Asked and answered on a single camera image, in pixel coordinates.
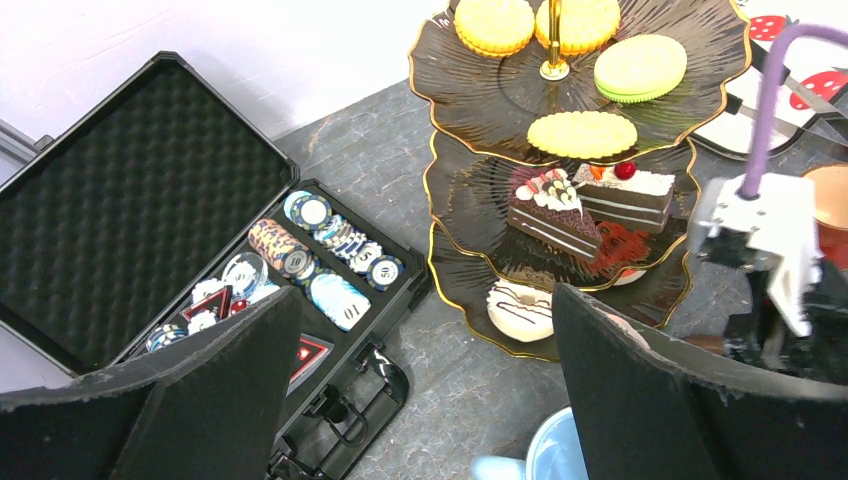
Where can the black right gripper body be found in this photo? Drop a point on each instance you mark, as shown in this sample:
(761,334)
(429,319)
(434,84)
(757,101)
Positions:
(761,338)

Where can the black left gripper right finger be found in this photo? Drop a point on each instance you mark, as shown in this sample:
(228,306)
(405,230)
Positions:
(650,406)

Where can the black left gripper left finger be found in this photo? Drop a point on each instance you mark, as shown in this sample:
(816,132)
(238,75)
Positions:
(206,407)

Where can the light blue mug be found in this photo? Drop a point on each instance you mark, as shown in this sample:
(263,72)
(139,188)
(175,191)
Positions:
(554,453)

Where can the white chocolate striped toy donut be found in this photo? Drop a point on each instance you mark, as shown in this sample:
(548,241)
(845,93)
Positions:
(521,312)

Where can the red strawberry toy tart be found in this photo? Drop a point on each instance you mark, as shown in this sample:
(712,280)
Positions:
(620,248)

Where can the small orange brown cup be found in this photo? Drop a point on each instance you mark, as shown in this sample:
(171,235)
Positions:
(830,202)

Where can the strawberry layer cake slice toy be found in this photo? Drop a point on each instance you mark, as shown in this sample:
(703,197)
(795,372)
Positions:
(624,194)

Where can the chocolate cake slice toy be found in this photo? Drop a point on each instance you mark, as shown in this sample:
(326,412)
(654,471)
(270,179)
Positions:
(545,206)

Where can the three-tier black gold cake stand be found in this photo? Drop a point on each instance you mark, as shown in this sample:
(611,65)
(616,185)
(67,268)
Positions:
(481,109)

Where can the orange toy macaron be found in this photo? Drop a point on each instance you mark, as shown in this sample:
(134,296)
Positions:
(494,28)
(582,135)
(585,25)

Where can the green toy macaron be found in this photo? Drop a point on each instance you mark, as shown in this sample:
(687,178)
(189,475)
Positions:
(640,68)

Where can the dark brown wooden coaster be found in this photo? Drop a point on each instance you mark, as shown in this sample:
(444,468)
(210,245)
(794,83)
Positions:
(711,343)

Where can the black handled metal tongs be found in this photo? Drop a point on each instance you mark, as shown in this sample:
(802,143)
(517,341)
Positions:
(814,65)

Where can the red triangle dealer plaque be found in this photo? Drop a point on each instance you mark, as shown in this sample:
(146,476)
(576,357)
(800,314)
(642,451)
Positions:
(310,354)

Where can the black poker chip case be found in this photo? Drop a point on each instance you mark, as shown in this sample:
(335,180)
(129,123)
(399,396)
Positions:
(164,212)

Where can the cream strawberry serving tray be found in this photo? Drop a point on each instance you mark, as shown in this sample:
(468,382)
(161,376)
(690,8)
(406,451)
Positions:
(771,16)

